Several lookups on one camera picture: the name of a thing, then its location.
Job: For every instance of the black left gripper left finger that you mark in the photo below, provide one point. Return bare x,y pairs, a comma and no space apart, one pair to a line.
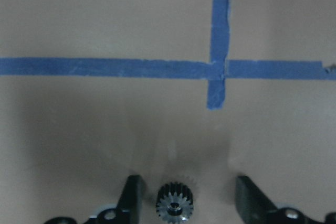
128,208

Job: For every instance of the small black bearing gear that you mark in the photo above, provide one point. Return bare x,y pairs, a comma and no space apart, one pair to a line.
174,203

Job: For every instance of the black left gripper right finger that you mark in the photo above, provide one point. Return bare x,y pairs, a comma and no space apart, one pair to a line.
253,206

